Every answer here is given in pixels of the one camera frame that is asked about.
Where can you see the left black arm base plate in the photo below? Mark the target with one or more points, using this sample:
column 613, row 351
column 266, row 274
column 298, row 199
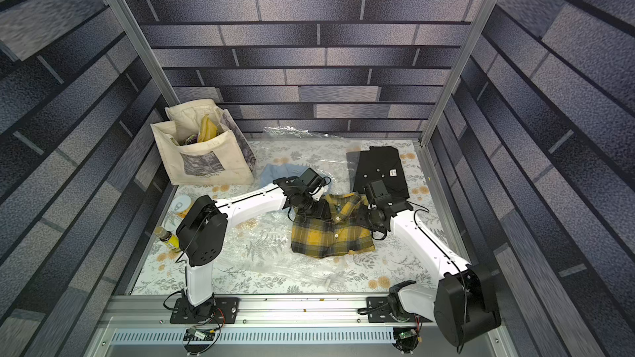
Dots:
column 224, row 310

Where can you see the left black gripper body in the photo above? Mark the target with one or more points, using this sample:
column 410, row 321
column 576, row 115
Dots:
column 315, row 208

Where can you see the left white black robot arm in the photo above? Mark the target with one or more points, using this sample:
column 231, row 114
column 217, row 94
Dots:
column 202, row 233

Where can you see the yellow snack packet in tote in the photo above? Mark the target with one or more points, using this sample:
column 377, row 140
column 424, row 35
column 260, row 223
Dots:
column 208, row 130

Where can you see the aluminium front rail frame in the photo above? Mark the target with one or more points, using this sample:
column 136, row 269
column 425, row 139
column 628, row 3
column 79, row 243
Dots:
column 273, row 325

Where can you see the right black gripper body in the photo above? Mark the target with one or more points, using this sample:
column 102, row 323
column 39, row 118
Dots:
column 375, row 220

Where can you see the small yellow capped bottle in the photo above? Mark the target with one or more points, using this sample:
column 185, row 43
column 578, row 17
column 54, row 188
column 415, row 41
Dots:
column 168, row 238

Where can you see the beige canvas tote bag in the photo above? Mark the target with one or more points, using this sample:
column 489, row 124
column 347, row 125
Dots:
column 226, row 159

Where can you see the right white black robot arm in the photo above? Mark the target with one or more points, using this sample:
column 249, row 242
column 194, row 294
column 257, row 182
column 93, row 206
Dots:
column 461, row 300

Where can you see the clear plastic vacuum bag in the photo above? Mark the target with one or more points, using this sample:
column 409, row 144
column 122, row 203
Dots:
column 287, row 252

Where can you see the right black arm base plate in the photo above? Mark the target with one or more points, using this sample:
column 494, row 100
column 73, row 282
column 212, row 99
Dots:
column 378, row 310

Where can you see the light blue shirt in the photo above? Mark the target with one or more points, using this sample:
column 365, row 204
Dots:
column 273, row 172

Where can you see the yellow black plaid shirt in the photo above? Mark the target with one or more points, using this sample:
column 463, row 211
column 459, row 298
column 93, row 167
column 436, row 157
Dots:
column 338, row 236

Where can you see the right small circuit board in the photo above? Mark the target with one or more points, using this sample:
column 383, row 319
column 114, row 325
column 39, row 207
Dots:
column 406, row 340

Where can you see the black tray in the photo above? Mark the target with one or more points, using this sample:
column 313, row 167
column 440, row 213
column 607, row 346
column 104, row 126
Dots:
column 381, row 163

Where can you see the left small circuit board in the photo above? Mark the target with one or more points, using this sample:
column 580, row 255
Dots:
column 197, row 334

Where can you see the small circuit board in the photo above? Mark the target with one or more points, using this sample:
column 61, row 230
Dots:
column 406, row 340
column 197, row 334

